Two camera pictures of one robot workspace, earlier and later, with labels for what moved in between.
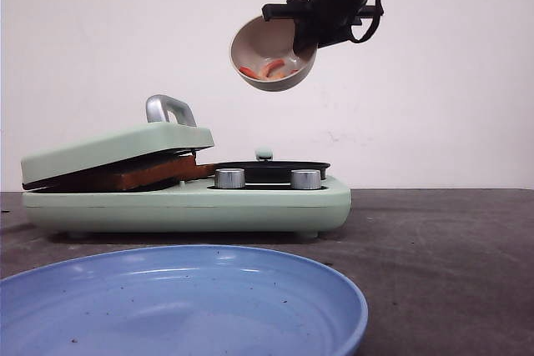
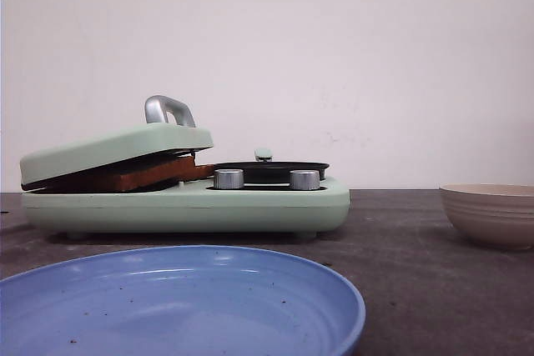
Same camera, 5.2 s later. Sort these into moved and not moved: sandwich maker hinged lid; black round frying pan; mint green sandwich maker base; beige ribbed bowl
Moved: beige ribbed bowl
Not moved: sandwich maker hinged lid; black round frying pan; mint green sandwich maker base
